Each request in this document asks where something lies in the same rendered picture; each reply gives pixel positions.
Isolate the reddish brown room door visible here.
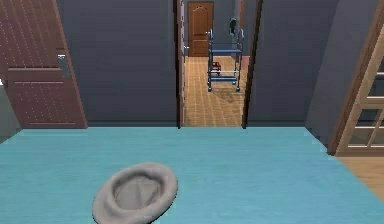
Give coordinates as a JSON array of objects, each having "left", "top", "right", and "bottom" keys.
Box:
[{"left": 0, "top": 0, "right": 89, "bottom": 130}]

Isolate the grey round floor cushion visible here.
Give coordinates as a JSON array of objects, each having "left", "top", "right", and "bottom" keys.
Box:
[{"left": 92, "top": 162, "right": 179, "bottom": 224}]

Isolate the grey door handle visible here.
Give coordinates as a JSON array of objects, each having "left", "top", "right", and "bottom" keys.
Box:
[{"left": 57, "top": 54, "right": 72, "bottom": 80}]

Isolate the blue metal shelf trolley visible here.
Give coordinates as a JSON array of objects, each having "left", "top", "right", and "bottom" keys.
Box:
[{"left": 206, "top": 28, "right": 245, "bottom": 93}]

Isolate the dark brown open door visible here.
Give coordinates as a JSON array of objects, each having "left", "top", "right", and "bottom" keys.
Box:
[{"left": 173, "top": 0, "right": 187, "bottom": 130}]

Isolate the brown panelled room door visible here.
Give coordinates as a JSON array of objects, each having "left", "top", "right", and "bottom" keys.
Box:
[{"left": 187, "top": 1, "right": 215, "bottom": 58}]

